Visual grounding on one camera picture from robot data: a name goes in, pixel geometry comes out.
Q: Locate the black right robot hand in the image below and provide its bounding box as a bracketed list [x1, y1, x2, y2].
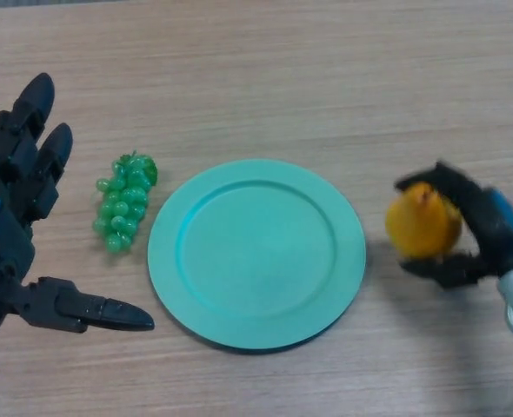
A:
[393, 160, 513, 290]

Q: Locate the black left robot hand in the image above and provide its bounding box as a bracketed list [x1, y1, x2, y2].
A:
[0, 72, 156, 339]

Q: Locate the yellow pear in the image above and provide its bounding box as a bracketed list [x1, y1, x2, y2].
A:
[384, 182, 464, 261]

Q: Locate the green round plate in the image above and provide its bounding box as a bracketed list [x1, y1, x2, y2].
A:
[147, 158, 367, 353]

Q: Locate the green grape bunch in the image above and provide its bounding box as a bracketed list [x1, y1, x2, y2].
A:
[91, 149, 159, 254]

